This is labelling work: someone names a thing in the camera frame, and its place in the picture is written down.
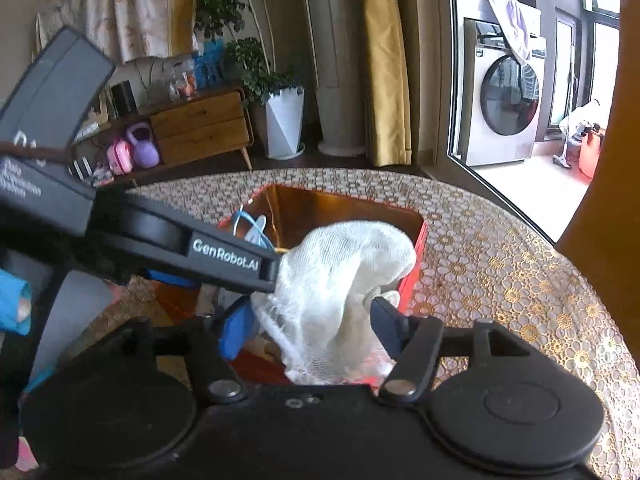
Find white mesh cloth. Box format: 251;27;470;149
250;221;416;385

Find purple kettlebell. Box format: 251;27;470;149
126;122;160;169

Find pink toy case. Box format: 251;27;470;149
106;139;134;176

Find blue patterned face mask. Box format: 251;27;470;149
231;209;276;252

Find red tin box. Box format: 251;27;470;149
150;183;430;388

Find black cylinder speaker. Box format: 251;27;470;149
111;80;138;117

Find wooden drawer cabinet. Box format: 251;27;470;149
68;84;254;185

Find glass figurine ornaments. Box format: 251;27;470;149
168;58;196;101

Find white geometric planter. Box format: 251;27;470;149
265;87;305;160

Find mustard yellow curtain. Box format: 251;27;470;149
362;0;412;167

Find mustard leather chair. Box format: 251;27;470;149
556;0;640;359

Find green potted tree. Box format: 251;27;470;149
194;0;304;105

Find silver washing machine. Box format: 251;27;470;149
457;18;547;167

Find red bucket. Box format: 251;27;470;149
578;129;605;179

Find white standing air conditioner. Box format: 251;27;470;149
305;0;366;157

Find lavender towel on washer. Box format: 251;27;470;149
487;0;541;65

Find floral sheet on wall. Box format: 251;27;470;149
34;0;198;65

